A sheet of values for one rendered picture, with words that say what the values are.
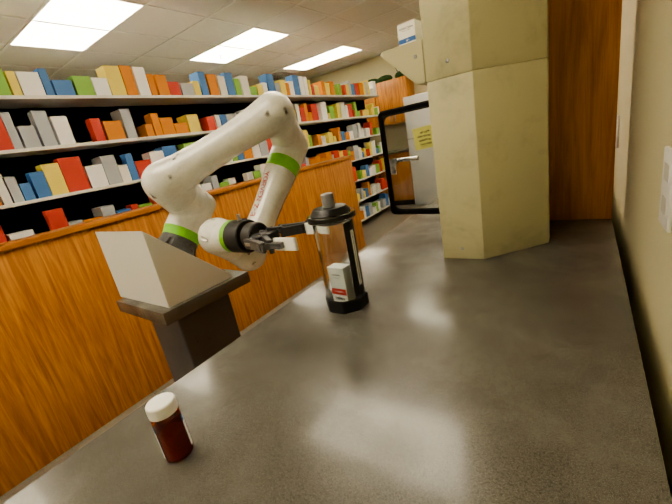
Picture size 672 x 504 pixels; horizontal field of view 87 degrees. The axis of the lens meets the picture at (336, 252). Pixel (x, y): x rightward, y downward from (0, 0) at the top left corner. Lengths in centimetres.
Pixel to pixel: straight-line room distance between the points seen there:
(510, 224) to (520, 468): 69
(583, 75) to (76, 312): 247
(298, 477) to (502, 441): 25
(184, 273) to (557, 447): 100
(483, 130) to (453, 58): 18
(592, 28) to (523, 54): 31
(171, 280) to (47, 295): 129
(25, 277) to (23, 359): 41
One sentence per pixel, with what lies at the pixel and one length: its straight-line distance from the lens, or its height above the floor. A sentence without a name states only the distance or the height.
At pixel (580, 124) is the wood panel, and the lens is 132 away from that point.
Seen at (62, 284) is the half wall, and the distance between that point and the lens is 239.
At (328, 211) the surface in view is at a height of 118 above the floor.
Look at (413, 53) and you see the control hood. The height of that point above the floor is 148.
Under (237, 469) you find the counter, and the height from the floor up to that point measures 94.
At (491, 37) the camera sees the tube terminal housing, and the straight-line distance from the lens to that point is 101.
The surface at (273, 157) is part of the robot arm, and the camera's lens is 125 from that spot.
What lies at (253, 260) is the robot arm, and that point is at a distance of 112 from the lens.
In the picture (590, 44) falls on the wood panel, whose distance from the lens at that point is 132.
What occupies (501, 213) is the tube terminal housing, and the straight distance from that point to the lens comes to 103.
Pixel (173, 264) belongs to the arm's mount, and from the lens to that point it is 115.
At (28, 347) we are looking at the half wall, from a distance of 240.
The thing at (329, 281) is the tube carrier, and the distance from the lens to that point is 80.
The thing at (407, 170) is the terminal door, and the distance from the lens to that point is 140.
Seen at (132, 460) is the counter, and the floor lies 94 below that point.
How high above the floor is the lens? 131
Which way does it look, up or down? 17 degrees down
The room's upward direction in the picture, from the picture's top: 11 degrees counter-clockwise
